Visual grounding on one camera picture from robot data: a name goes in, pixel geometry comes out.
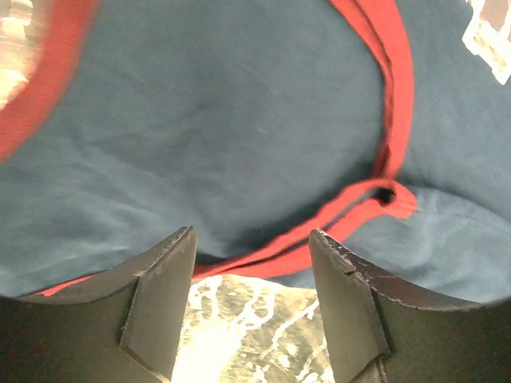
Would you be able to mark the navy tank top red trim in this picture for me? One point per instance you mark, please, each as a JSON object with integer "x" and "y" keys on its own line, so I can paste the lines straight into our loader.
{"x": 384, "y": 123}

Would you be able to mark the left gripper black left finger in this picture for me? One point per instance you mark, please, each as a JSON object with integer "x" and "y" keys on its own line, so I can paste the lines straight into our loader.
{"x": 121, "y": 325}

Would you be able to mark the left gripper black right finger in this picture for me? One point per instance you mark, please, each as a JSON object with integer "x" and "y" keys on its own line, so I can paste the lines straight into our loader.
{"x": 381, "y": 328}

